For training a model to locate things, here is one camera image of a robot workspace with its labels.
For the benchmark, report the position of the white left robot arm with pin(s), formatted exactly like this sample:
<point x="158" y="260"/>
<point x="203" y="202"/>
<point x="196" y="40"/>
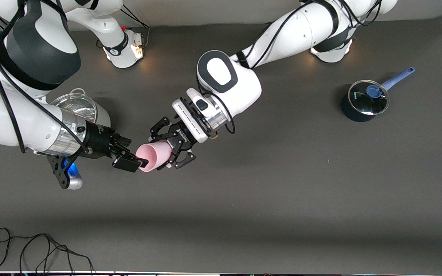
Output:
<point x="301" y="30"/>

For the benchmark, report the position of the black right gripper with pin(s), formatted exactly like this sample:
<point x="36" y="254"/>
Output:
<point x="99" y="140"/>

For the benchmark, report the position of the dark blue saucepan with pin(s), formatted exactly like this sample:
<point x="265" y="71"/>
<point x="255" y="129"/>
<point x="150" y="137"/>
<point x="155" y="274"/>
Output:
<point x="353" y="115"/>

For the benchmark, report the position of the glass lid with copper knob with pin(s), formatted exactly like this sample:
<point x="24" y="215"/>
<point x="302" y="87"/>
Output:
<point x="77" y="107"/>

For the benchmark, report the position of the glass lid with blue knob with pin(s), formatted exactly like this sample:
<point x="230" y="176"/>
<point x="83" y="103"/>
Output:
<point x="363" y="101"/>

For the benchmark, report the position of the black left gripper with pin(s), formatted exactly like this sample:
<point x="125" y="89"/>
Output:
<point x="177" y="133"/>

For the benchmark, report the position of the pink plastic cup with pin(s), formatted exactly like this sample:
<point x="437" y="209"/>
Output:
<point x="155" y="155"/>

